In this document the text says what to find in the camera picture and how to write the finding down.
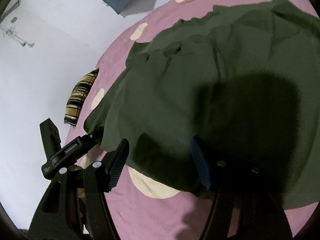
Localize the dark green t-shirt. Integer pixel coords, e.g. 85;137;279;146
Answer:
84;0;319;209

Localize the striped yellow black pillow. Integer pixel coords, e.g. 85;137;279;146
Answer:
64;69;99;127

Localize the pink bedspread with cream dots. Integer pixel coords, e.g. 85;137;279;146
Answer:
67;0;316;239

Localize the white wall cable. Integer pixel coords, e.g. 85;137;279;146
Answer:
0;0;35;48

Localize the grey wall socket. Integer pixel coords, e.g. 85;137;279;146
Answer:
10;17;17;23

